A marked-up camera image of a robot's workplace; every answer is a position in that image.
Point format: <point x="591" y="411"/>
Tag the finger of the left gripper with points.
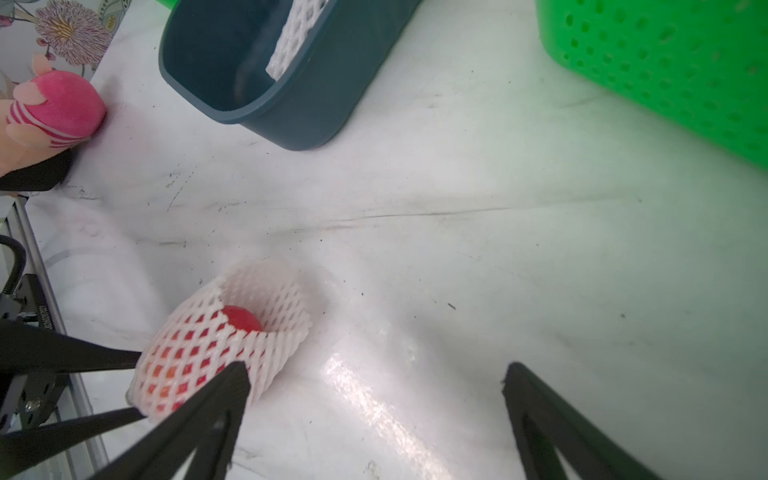
<point x="26" y="349"/>
<point x="23" y="449"/>

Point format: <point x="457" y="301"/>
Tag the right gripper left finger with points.
<point x="200" y="435"/>

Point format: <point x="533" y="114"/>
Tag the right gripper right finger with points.
<point x="547" y="429"/>

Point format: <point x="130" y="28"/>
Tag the pink plush toy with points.
<point x="47" y="115"/>

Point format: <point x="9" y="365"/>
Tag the dark teal plastic bin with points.
<point x="215" y="54"/>

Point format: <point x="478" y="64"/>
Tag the right green plastic basket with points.
<point x="700" y="64"/>

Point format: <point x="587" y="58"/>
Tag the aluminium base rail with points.
<point x="35" y="393"/>

